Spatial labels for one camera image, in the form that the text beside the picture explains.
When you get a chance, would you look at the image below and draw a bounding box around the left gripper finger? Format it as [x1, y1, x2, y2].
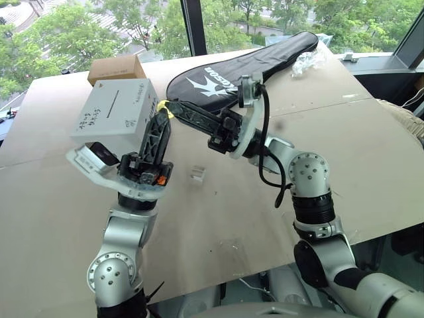
[160, 116, 172, 164]
[141, 110, 170, 164]

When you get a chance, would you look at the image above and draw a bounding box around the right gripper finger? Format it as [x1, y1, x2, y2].
[169, 109, 219, 137]
[166, 99, 224, 126]

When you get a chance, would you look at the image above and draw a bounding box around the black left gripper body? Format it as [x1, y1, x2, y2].
[117, 151, 174, 188]

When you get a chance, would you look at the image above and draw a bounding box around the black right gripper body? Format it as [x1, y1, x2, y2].
[207, 108, 245, 154]

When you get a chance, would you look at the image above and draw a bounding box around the gold coin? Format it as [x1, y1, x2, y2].
[157, 100, 176, 120]

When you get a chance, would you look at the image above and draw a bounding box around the white box with slot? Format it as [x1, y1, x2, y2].
[68, 78, 159, 150]

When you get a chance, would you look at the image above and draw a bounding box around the brown cardboard box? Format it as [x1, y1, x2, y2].
[87, 54, 148, 87]

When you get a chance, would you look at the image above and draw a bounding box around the small clear acrylic block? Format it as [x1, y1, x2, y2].
[189, 164, 207, 187]

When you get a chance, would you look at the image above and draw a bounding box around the black racket cover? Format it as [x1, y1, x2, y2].
[166, 31, 319, 111]

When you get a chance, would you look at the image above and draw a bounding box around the crumpled clear plastic wrap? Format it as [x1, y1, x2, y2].
[290, 49, 327, 80]

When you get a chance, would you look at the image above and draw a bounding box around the grey rounded robot body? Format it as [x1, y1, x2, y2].
[145, 264, 348, 318]

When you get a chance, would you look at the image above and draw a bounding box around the beige fabric bundle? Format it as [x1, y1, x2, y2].
[377, 98, 424, 148]

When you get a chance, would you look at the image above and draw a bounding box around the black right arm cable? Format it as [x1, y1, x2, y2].
[254, 82, 293, 209]

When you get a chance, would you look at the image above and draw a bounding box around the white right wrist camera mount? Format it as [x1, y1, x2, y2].
[229, 74, 268, 160]

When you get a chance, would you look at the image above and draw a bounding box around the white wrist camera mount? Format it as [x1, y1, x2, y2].
[229, 74, 268, 160]
[65, 142, 174, 201]

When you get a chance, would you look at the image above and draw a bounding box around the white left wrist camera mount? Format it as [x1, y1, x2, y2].
[65, 142, 174, 201]

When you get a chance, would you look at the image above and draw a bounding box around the black window frame post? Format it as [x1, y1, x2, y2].
[180, 0, 208, 57]

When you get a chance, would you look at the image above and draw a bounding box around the thin white wire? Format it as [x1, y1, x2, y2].
[237, 277, 276, 296]

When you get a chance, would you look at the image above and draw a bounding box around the dark slanted window frame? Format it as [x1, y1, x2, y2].
[392, 0, 424, 71]

